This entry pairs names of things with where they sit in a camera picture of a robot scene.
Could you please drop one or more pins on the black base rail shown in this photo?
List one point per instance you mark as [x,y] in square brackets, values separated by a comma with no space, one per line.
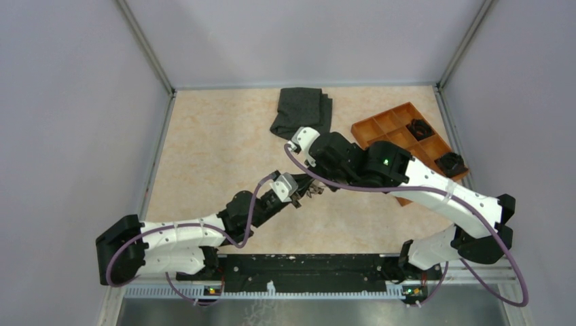
[314,273]

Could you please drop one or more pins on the metal key holder plate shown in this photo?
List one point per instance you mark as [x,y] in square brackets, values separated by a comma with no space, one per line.
[308,186]

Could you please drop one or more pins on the dark grey folded cloth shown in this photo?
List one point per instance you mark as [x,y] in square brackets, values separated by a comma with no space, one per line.
[302,107]

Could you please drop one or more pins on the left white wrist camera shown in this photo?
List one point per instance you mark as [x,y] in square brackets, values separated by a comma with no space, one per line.
[284,186]

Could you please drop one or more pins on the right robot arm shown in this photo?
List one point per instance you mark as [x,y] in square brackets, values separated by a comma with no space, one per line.
[385,164]

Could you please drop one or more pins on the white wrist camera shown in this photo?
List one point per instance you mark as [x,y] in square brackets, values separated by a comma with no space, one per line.
[302,141]
[284,186]

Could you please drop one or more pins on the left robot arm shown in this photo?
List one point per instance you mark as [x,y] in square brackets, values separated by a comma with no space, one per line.
[131,248]

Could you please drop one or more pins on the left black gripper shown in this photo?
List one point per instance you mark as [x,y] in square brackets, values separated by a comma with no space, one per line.
[295,202]

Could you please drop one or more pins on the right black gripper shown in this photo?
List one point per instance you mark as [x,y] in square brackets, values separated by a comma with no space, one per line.
[316,169]

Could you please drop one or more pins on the black rolled belt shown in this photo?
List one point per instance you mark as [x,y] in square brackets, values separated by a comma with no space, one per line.
[419,129]

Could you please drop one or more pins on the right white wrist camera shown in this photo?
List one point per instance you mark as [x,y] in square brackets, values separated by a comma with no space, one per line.
[302,141]

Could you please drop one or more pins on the orange compartment tray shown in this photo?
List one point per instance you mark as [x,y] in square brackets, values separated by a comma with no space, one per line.
[390,126]

